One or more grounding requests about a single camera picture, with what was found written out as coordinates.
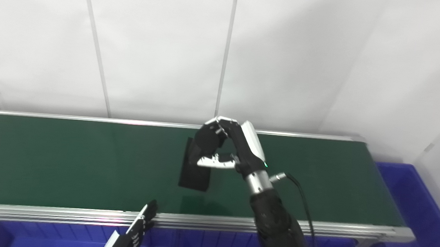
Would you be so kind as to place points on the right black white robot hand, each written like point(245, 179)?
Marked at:
point(247, 149)

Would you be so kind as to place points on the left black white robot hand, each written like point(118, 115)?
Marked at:
point(132, 238)

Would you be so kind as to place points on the black cylinder block part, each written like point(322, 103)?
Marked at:
point(196, 176)

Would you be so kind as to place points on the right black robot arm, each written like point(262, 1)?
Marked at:
point(278, 230)

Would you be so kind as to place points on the long blue plastic bin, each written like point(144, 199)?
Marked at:
point(423, 233)

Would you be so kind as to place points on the green conveyor belt aluminium frame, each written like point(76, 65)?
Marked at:
point(64, 158)

